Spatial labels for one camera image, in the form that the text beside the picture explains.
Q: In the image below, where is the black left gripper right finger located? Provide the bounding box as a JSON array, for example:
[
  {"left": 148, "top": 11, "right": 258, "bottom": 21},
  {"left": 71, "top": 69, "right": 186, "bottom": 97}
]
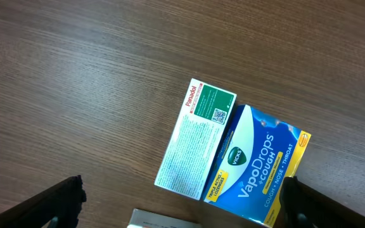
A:
[{"left": 274, "top": 177, "right": 365, "bottom": 228}]

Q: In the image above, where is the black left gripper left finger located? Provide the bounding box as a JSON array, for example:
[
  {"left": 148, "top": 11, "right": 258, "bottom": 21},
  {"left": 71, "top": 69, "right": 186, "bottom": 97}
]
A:
[{"left": 0, "top": 175, "right": 87, "bottom": 228}]

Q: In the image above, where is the blue VapoDrops box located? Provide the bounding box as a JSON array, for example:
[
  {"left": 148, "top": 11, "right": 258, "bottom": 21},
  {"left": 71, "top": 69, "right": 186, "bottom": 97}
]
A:
[{"left": 202, "top": 104, "right": 311, "bottom": 227}]

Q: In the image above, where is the white Hansaplast box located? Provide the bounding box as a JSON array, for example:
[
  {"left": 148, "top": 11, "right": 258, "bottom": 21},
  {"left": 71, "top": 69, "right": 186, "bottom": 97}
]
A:
[{"left": 127, "top": 208, "right": 202, "bottom": 228}]

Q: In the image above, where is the white Panadol box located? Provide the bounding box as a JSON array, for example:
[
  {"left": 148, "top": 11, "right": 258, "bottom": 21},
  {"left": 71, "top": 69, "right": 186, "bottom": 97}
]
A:
[{"left": 154, "top": 79, "right": 236, "bottom": 200}]

